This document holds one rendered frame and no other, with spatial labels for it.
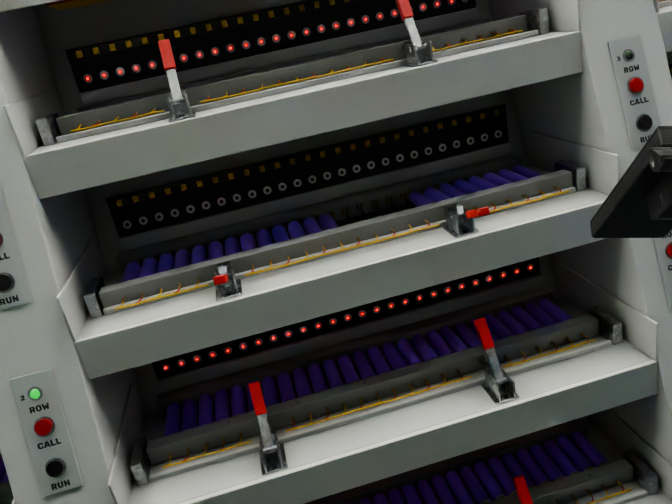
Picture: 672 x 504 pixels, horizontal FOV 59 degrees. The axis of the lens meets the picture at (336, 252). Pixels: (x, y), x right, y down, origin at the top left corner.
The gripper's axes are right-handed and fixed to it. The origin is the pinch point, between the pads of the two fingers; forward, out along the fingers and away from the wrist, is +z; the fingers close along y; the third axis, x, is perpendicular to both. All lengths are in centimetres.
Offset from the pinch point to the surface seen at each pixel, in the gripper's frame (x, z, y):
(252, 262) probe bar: -24.7, 38.0, -7.3
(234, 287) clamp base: -25.6, 34.8, -3.1
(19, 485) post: -46, 39, 16
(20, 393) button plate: -46, 35, 8
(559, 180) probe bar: 10.9, 40.4, -18.9
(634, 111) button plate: 18.1, 34.2, -24.0
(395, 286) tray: -8.7, 38.5, -4.6
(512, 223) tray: 4.3, 37.7, -11.8
